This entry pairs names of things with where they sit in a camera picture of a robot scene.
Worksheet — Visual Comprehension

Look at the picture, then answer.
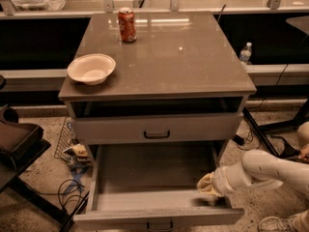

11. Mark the grey drawer cabinet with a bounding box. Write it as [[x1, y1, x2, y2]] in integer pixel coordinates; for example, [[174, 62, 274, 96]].
[[59, 12, 256, 157]]

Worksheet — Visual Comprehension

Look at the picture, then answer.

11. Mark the grey top drawer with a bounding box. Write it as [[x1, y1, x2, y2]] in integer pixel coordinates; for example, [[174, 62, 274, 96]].
[[71, 114, 242, 145]]

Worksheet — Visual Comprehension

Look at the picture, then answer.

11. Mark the black floor stand left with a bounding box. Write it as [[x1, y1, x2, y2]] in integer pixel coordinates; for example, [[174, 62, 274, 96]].
[[0, 139, 89, 232]]

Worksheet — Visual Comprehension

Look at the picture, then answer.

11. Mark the wire mesh basket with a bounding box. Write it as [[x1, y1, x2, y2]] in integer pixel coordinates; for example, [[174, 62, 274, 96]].
[[54, 118, 90, 168]]

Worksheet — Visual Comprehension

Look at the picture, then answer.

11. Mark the white sneaker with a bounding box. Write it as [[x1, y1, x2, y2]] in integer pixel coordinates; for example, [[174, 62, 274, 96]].
[[258, 216, 298, 232]]

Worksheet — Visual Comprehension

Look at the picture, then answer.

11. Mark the red soda can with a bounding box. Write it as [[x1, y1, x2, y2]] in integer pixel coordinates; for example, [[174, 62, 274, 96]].
[[118, 7, 137, 43]]

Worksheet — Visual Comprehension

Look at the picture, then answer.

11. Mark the clear plastic water bottle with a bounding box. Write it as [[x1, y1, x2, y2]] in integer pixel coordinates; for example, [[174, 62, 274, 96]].
[[239, 43, 252, 65]]

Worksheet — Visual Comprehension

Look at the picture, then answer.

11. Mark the black floor stand right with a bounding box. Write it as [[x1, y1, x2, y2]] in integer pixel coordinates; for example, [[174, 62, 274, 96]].
[[243, 108, 297, 159]]

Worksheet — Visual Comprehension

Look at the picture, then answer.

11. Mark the dark tray on left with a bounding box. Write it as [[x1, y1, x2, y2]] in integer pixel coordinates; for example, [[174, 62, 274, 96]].
[[0, 106, 43, 170]]

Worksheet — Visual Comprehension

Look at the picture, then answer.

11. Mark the black cable on floor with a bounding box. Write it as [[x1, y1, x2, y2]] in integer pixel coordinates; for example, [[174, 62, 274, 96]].
[[22, 177, 91, 232]]

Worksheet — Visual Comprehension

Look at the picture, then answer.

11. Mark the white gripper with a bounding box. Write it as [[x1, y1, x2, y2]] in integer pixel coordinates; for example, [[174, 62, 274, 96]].
[[197, 166, 235, 197]]

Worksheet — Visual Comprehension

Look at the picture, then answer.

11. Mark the black floor stand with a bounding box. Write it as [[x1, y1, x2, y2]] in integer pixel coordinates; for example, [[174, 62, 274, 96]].
[[0, 139, 89, 232], [243, 108, 297, 159]]

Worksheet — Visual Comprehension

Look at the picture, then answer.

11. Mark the grey drawer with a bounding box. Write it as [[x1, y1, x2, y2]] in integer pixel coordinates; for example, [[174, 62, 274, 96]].
[[74, 142, 244, 232], [71, 114, 242, 145]]

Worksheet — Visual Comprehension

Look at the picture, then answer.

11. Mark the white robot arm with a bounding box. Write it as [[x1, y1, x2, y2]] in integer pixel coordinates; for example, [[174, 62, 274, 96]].
[[197, 150, 309, 199]]

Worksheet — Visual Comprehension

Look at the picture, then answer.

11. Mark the white bowl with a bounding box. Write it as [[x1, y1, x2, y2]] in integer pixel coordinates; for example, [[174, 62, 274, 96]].
[[67, 53, 116, 85]]

